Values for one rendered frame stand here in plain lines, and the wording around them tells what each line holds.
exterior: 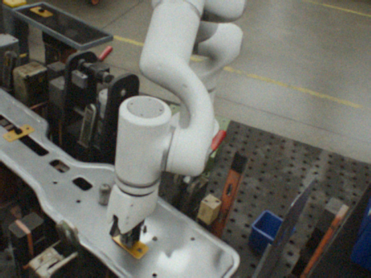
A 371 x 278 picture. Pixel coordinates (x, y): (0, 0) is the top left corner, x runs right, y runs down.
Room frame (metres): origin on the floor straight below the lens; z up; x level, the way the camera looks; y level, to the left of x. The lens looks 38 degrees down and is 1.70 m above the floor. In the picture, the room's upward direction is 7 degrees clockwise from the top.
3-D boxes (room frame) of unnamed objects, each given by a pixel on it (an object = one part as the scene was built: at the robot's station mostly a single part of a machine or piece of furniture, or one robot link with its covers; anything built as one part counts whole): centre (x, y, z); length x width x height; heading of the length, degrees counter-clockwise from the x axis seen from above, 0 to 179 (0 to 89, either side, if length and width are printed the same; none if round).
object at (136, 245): (0.55, 0.00, 1.01); 0.08 x 0.04 x 0.01; 53
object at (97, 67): (0.97, 0.14, 0.94); 0.18 x 0.13 x 0.49; 53
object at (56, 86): (1.05, 0.25, 0.89); 0.13 x 0.11 x 0.38; 143
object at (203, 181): (0.72, -0.12, 0.88); 0.07 x 0.06 x 0.35; 143
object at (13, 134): (0.87, 0.35, 1.01); 0.08 x 0.04 x 0.01; 142
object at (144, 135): (0.55, 0.00, 1.28); 0.09 x 0.08 x 0.13; 81
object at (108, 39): (1.28, 0.33, 1.16); 0.37 x 0.14 x 0.02; 53
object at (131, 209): (0.55, 0.01, 1.14); 0.10 x 0.07 x 0.11; 143
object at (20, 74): (1.09, 0.38, 0.89); 0.13 x 0.11 x 0.38; 143
